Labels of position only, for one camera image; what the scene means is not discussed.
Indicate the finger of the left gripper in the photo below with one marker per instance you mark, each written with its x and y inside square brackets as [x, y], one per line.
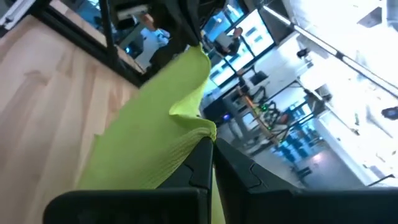
[196, 18]

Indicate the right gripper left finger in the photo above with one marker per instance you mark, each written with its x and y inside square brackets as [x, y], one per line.
[155, 205]

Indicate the black beam with light strips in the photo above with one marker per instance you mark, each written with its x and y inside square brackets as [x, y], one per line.
[342, 57]

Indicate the black round spotlight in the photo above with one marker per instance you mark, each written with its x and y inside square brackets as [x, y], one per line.
[391, 113]
[302, 53]

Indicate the person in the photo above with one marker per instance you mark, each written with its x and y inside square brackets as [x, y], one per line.
[155, 37]
[230, 46]

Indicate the black workstation robot arm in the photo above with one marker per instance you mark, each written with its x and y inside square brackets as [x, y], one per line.
[273, 113]

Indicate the lime green microfiber towel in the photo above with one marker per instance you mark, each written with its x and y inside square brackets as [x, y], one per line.
[149, 130]

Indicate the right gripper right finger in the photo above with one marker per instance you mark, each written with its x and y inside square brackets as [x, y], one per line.
[280, 205]

